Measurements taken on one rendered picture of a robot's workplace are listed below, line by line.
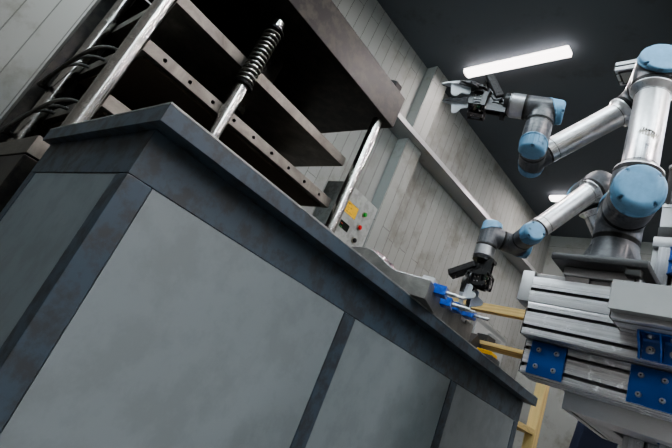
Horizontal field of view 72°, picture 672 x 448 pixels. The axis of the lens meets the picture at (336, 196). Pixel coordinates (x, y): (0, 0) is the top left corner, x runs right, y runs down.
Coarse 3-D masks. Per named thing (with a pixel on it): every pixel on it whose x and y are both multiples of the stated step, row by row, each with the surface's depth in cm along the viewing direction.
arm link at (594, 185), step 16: (592, 176) 171; (608, 176) 170; (576, 192) 168; (592, 192) 167; (560, 208) 164; (576, 208) 165; (528, 224) 160; (544, 224) 162; (560, 224) 164; (528, 240) 159
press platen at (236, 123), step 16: (144, 48) 160; (96, 64) 191; (160, 64) 164; (176, 64) 169; (80, 80) 209; (176, 80) 170; (192, 80) 174; (192, 96) 177; (208, 96) 179; (240, 128) 190; (256, 144) 196; (272, 160) 202; (288, 176) 211; (304, 176) 216; (320, 192) 224
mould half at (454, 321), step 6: (444, 312) 155; (450, 312) 158; (444, 318) 155; (450, 318) 158; (456, 318) 161; (450, 324) 158; (456, 324) 161; (462, 324) 164; (468, 324) 168; (456, 330) 161; (462, 330) 165; (468, 330) 168; (462, 336) 165; (468, 336) 168
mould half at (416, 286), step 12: (360, 252) 139; (372, 252) 138; (384, 264) 135; (396, 276) 132; (408, 276) 130; (408, 288) 129; (420, 288) 128; (432, 288) 130; (420, 300) 129; (432, 300) 133; (432, 312) 137
